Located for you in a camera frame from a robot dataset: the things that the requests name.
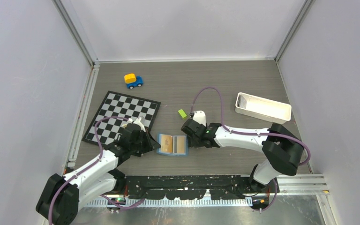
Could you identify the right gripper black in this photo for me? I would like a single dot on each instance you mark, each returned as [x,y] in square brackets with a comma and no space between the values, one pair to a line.
[191,143]

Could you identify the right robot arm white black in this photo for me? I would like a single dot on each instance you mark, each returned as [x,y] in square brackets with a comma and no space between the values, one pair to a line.
[281,148]

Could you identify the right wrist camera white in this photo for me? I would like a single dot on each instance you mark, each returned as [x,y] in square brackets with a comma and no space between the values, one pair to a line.
[199,117]

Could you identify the green block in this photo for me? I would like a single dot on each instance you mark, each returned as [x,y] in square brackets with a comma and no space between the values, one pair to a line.
[182,114]

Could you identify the blue yellow toy car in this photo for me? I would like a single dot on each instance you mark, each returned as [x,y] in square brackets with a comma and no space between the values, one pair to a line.
[131,80]

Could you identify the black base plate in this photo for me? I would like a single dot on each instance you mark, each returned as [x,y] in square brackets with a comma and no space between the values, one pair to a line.
[190,187]

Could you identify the orange VIP credit card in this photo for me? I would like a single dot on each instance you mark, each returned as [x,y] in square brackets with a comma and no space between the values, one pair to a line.
[166,144]

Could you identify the stack of credit cards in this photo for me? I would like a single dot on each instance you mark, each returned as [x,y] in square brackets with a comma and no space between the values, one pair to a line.
[242,102]

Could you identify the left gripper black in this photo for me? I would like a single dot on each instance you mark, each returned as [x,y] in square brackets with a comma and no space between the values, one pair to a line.
[150,142]

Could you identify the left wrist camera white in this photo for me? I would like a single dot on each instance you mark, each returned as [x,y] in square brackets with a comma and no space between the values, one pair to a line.
[138,121]

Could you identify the white plastic box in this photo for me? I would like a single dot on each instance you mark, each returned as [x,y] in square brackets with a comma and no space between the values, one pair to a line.
[265,109]

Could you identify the aluminium frame rail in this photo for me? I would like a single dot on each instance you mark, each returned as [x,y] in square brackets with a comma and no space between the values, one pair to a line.
[303,184]

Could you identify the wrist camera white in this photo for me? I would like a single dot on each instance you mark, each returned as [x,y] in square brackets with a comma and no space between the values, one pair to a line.
[199,117]
[138,121]

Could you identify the black white chessboard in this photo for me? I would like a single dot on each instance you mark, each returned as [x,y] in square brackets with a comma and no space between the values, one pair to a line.
[119,105]

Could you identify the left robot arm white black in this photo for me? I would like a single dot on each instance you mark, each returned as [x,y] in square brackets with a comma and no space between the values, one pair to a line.
[64,195]

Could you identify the gold credit card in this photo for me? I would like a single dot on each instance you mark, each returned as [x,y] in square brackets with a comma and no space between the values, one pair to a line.
[179,145]

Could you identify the blue card holder wallet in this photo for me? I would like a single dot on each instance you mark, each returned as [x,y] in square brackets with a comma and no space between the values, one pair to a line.
[159,149]

